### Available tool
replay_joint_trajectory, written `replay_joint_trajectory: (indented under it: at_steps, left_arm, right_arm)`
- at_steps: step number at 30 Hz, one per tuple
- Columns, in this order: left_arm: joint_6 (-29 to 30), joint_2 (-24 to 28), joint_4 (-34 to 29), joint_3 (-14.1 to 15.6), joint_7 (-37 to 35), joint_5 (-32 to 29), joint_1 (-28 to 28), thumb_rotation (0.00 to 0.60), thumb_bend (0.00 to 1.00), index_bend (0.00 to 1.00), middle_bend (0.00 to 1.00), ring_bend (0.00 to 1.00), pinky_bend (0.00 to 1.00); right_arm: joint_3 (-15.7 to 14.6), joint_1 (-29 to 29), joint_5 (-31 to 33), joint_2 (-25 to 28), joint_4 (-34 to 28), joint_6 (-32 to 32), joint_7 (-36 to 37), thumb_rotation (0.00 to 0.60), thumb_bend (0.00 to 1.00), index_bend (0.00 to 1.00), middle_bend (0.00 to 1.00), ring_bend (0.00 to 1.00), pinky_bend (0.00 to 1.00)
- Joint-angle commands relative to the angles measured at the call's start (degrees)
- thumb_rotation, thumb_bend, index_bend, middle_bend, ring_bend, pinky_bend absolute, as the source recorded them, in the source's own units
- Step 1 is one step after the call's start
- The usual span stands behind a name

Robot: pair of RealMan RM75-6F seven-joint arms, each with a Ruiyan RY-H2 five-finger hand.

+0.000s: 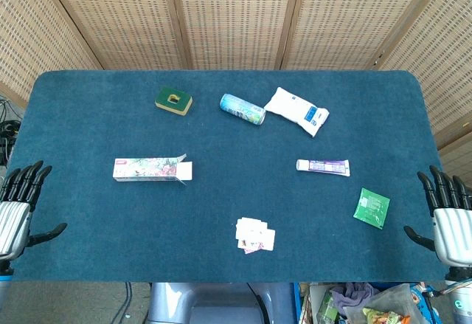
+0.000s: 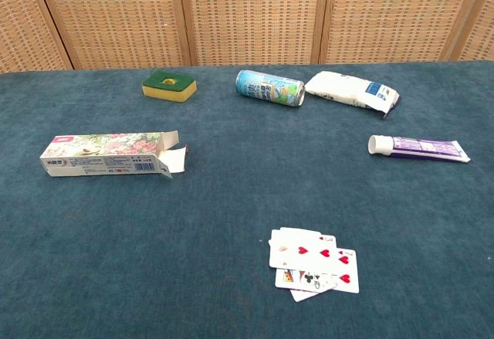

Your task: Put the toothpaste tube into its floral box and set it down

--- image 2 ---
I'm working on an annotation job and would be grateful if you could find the floral toothpaste carton box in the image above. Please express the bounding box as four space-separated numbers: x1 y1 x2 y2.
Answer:
39 130 189 180

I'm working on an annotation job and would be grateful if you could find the purple white toothpaste tube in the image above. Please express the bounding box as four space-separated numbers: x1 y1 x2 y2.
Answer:
367 134 472 164

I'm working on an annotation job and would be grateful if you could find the light blue drink can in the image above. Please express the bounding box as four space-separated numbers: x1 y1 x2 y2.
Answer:
235 69 306 107

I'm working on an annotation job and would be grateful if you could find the mostly hidden playing card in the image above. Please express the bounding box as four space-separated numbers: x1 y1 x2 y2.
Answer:
289 287 321 303
279 226 323 239

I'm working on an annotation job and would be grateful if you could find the three of hearts card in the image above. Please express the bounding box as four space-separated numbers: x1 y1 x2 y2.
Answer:
269 229 337 274

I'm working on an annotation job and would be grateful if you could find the green yellow sponge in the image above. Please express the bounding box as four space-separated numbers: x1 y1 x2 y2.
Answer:
141 69 198 103

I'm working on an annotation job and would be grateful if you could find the blue felt table cover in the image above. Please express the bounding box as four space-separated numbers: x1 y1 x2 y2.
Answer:
0 59 494 339

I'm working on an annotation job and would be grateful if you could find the clubs face playing card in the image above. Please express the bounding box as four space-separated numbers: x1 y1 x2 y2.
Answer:
274 268 337 292

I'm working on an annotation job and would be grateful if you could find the woven rattan screen panel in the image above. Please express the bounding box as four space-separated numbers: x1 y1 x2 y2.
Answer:
319 0 488 65
32 0 193 70
449 0 494 62
0 0 74 74
177 0 332 66

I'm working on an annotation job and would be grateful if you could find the seven of hearts card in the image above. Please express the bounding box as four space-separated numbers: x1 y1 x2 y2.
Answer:
330 248 360 294

